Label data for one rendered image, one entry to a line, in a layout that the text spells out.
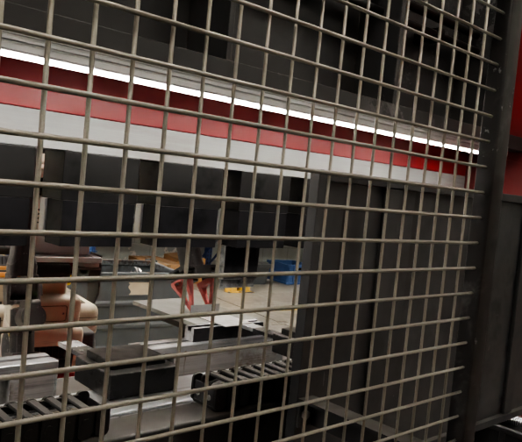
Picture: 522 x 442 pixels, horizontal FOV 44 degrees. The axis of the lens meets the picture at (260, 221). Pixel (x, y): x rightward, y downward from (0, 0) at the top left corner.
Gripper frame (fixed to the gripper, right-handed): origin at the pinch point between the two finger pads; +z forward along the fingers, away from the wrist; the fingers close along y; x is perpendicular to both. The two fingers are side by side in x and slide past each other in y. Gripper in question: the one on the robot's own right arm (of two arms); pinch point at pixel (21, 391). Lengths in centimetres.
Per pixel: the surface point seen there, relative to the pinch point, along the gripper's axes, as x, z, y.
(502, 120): 15, -30, 128
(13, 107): -16, -48, 61
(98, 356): -5, -9, 68
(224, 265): 32, -26, 43
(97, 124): -1, -48, 59
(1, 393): -13.5, -2.9, 43.7
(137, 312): 121, -27, -219
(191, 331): 25.1, -12.0, 40.7
